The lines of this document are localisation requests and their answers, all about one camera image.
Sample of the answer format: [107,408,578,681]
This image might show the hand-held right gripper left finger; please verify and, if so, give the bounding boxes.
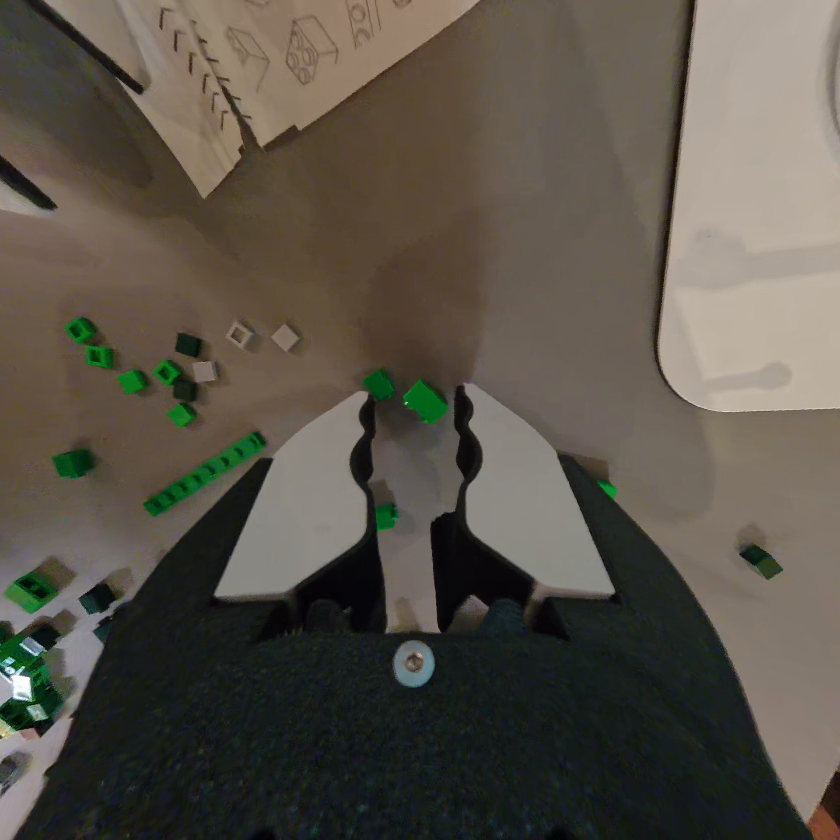
[215,392,380,603]

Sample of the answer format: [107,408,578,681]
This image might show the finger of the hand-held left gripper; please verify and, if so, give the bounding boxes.
[0,154,59,219]
[41,0,148,96]

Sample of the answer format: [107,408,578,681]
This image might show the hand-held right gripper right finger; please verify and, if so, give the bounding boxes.
[454,382,618,601]

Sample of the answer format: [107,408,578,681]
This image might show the long green brick strip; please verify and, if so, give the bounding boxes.
[143,431,268,517]

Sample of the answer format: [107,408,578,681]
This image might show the printed paper bag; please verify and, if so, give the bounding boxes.
[39,0,483,198]

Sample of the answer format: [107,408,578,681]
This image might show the grey desk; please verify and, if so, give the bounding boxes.
[0,0,840,821]

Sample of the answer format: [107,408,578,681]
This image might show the tiny dark green brick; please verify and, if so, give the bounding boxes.
[739,543,784,580]

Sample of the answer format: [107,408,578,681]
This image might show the white book stand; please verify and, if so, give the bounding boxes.
[656,0,840,413]

